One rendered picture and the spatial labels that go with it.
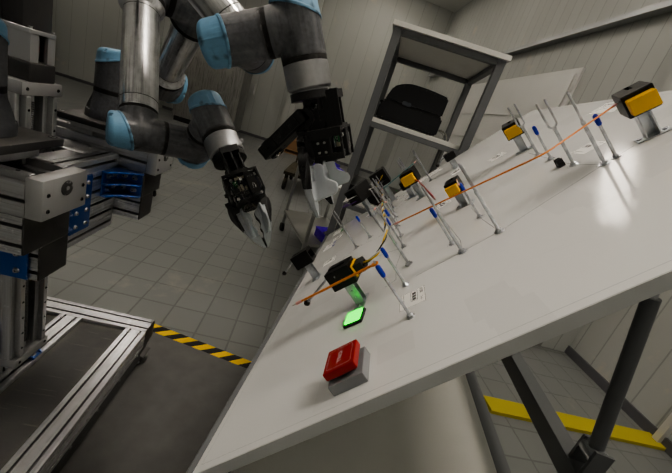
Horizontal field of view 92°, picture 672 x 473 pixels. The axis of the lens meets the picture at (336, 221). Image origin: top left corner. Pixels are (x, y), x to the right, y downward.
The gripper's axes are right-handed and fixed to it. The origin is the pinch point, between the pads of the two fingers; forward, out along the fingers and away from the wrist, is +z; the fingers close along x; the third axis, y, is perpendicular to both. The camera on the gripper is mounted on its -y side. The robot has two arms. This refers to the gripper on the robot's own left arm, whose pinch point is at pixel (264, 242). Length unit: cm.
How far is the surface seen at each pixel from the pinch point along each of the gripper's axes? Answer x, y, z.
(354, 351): 2.5, 22.3, 23.6
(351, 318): 8.0, 8.2, 21.1
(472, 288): 21.3, 26.4, 23.4
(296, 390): -5.9, 11.3, 26.5
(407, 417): 17, -16, 50
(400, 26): 89, -26, -70
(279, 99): 309, -774, -563
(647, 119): 62, 35, 12
